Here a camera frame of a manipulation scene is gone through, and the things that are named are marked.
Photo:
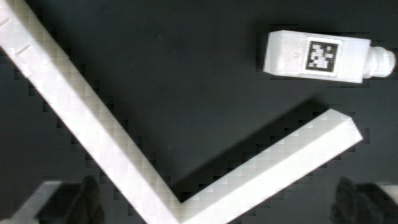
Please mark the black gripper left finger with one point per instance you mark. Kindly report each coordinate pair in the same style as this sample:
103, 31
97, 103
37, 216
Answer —
62, 204

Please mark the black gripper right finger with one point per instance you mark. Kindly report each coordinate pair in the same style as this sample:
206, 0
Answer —
364, 203

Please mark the white table leg with tag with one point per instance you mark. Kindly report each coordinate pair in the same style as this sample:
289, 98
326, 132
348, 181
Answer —
325, 57

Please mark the white L-shaped obstacle wall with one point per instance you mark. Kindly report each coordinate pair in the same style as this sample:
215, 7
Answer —
257, 178

